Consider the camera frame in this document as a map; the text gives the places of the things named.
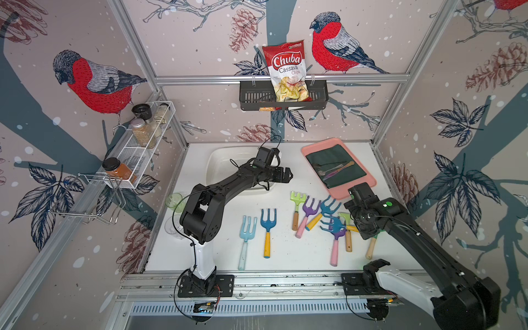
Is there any light blue rake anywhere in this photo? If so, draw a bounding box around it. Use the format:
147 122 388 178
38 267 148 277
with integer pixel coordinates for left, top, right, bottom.
238 215 257 271

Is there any blue claw rake yellow handle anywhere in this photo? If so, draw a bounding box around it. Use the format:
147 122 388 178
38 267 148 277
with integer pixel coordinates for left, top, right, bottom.
320 216 359 239

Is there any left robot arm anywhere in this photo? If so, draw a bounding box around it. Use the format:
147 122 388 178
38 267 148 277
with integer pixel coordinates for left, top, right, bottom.
180 163 294 281

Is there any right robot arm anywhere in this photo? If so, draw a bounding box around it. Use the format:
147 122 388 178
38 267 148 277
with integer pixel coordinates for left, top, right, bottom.
345 183 501 329

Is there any white storage box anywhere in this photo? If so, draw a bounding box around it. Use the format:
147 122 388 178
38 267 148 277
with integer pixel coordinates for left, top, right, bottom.
204 147 294 196

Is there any purple iridescent knife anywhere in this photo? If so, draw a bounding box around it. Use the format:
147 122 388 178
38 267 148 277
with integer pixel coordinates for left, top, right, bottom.
323 161 356 181

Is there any pink tray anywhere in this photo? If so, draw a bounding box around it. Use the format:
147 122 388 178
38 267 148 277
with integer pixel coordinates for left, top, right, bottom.
301 137 377 200

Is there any dark green cloth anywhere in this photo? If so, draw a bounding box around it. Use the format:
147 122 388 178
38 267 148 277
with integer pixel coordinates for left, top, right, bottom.
306 144 367 188

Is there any green plastic cup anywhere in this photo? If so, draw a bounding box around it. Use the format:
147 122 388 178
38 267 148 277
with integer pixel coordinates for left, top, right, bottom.
165 192 186 214

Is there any Chuba cassava chips bag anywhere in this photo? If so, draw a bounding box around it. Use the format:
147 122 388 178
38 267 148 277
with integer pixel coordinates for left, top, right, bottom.
263 41 311 103

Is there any clear glass cup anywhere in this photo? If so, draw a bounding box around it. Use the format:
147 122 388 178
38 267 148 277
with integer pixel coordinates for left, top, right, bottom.
164 217 185 240

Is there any clear spice jar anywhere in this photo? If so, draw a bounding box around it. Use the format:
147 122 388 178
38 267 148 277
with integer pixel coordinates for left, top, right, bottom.
154 103 171 125

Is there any silver lid spice jar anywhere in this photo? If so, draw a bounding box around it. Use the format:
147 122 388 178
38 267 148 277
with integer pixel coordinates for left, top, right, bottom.
130 118 156 149

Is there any black lid spice jar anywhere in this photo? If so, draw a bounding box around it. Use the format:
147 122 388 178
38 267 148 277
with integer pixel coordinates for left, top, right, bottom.
131 103 153 123

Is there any orange spice jar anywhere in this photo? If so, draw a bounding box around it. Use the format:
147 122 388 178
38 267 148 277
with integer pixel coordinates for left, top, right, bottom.
102 158 133 180

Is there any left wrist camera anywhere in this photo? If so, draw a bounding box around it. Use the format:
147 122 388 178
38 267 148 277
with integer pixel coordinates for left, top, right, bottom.
253 147 281 168

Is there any green rake wooden handle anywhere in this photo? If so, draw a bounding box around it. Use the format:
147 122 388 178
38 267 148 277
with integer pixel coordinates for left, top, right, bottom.
290 191 307 231

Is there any teal rake yellow handle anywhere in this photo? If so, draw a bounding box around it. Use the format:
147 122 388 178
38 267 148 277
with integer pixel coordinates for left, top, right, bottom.
305 195 342 231

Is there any purple rake pink handle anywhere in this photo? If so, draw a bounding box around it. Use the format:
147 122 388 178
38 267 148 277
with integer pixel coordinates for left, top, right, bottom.
330 230 346 267
295 197 321 239

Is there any purple rake pink handle lower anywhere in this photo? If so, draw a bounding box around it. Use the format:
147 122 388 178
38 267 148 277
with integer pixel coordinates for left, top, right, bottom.
330 230 346 267

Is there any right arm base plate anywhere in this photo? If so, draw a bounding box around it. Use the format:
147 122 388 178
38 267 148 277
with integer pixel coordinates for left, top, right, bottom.
340 272 396 297

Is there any black wall basket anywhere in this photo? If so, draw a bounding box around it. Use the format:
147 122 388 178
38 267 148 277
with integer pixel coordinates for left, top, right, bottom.
239 80 329 111

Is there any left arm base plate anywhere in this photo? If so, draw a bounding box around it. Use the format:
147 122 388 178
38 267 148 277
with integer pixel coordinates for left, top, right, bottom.
176 270 235 298

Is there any white wire spice rack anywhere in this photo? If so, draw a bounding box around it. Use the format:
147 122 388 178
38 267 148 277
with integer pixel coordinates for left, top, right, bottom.
94 100 175 195

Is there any wire cup holder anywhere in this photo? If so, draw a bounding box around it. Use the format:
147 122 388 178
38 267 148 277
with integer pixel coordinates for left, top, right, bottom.
48 172 127 225

